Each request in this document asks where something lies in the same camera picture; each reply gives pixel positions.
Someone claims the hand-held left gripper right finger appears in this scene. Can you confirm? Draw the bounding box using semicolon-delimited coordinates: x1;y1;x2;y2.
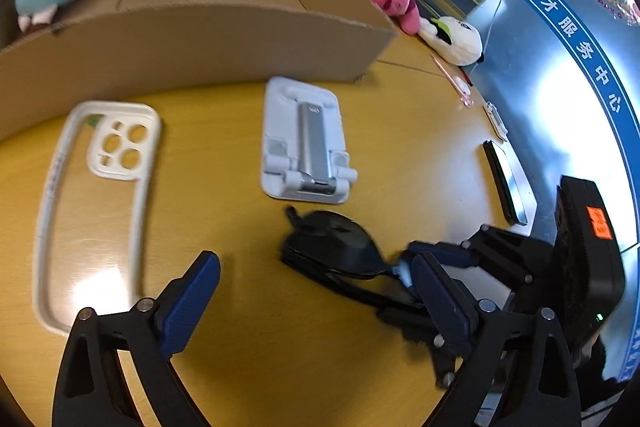
411;252;583;427

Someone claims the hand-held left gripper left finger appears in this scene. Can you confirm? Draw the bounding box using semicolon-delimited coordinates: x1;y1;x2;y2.
51;250;222;427

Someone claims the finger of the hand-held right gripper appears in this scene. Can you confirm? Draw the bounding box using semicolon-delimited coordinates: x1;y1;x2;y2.
377;302;466;388
400;224;556;288

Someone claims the brown cardboard box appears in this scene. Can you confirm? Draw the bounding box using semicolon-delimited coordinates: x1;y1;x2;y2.
0;0;399;142

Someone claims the black smartphone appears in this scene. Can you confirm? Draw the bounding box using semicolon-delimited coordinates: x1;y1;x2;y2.
482;139;528;228

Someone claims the small white clip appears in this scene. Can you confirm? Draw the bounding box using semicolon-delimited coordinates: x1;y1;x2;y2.
483;102;508;142

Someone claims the white clear phone case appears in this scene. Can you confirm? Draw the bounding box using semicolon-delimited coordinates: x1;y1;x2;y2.
32;101;162;334

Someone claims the pink pen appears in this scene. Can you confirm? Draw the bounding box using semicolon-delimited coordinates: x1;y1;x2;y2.
430;53;473;108

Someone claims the white phone stand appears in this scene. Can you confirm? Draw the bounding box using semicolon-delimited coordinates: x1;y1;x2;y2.
260;76;359;204

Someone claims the blue wall banner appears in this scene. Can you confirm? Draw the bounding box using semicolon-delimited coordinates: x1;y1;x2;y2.
392;0;640;142

